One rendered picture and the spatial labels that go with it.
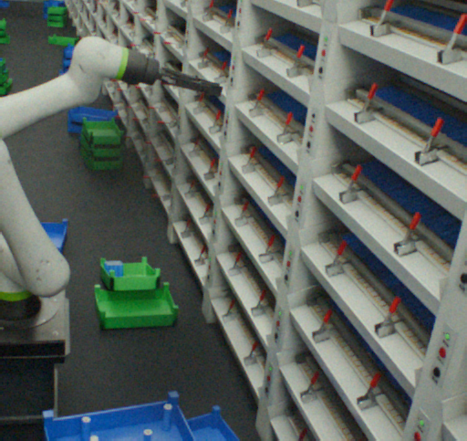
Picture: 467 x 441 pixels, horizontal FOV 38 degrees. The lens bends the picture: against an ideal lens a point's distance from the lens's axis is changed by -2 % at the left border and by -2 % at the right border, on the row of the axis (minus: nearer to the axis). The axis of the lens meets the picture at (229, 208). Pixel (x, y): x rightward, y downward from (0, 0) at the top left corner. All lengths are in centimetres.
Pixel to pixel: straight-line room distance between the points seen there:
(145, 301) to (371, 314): 144
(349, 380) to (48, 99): 107
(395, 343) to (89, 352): 134
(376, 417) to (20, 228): 96
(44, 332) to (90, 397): 40
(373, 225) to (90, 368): 128
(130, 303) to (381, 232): 152
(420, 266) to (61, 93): 108
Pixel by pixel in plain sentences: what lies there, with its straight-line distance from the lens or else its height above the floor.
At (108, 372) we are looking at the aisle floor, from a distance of 244.
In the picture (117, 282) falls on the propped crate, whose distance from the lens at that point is 271.
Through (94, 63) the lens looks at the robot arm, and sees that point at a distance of 189.
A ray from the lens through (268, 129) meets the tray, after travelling 211.
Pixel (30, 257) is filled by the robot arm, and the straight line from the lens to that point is 182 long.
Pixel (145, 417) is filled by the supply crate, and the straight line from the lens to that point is 162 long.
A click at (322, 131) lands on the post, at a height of 101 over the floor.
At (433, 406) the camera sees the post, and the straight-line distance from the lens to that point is 134.
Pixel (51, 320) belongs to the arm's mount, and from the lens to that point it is 207.
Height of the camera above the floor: 147
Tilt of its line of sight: 23 degrees down
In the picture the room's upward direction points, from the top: 7 degrees clockwise
